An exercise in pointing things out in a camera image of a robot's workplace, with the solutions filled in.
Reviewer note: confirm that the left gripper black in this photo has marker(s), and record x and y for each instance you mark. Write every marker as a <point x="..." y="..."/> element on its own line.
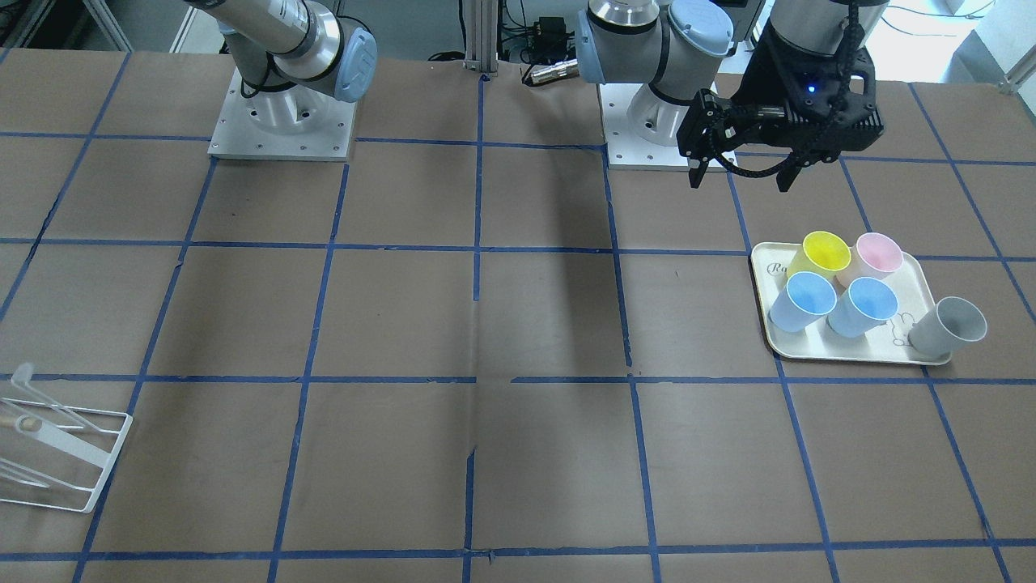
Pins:
<point x="766" y="79"/>

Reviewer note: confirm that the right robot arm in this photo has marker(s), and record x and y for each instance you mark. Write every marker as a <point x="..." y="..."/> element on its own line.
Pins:
<point x="278" y="45"/>

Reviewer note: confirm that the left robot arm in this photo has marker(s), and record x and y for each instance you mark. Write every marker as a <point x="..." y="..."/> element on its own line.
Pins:
<point x="677" y="49"/>

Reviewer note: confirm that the yellow cup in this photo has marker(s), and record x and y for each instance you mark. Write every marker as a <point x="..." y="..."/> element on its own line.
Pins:
<point x="821" y="253"/>

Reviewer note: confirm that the blue cup near tray corner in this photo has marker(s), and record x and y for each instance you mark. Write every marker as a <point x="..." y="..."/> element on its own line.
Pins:
<point x="807" y="297"/>

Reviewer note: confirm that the pink cup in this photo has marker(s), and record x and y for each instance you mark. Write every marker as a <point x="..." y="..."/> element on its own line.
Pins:
<point x="873" y="255"/>

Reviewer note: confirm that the grey cup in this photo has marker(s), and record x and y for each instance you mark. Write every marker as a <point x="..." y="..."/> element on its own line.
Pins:
<point x="952" y="323"/>

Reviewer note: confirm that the cream plastic tray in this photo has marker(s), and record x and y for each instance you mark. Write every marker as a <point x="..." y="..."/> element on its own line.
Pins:
<point x="887" y="343"/>

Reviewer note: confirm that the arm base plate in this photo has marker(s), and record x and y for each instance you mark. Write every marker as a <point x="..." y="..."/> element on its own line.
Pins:
<point x="640" y="129"/>
<point x="297" y="124"/>

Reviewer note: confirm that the white wire cup rack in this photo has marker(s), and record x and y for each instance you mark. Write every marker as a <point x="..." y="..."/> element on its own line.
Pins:
<point x="54" y="455"/>

